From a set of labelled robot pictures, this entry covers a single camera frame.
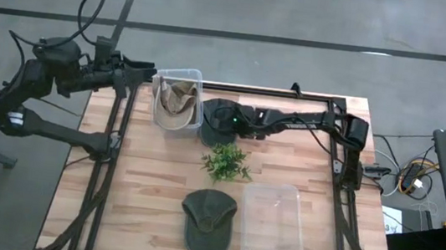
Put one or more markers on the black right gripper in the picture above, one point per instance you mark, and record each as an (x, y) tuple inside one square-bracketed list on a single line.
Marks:
[(248, 121)]

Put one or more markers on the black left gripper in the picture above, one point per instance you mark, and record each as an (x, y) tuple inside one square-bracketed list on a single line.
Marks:
[(106, 74)]

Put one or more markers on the dark green cap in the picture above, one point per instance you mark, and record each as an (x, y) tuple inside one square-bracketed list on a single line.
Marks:
[(213, 138), (207, 224)]

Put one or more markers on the beige cap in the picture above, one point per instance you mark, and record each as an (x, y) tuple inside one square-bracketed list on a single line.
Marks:
[(175, 102)]

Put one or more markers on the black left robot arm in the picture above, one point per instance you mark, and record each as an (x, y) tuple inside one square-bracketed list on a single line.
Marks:
[(58, 133)]

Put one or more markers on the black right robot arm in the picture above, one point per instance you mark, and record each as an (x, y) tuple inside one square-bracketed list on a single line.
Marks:
[(312, 120)]

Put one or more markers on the artificial plant in white pot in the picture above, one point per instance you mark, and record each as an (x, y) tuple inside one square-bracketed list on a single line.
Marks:
[(225, 163)]

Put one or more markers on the clear plastic storage bin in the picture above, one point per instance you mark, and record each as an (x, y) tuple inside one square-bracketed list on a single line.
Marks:
[(156, 123), (272, 225)]

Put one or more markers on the black power strip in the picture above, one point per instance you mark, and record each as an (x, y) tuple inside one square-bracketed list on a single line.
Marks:
[(411, 176)]

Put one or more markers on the white paper sheet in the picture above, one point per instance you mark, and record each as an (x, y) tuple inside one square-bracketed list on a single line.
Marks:
[(391, 222)]

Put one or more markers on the black aluminium table frame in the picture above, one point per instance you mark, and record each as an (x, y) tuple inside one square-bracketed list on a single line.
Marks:
[(121, 130)]

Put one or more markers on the black frame clip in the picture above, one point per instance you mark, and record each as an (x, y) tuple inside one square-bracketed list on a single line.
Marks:
[(296, 89)]

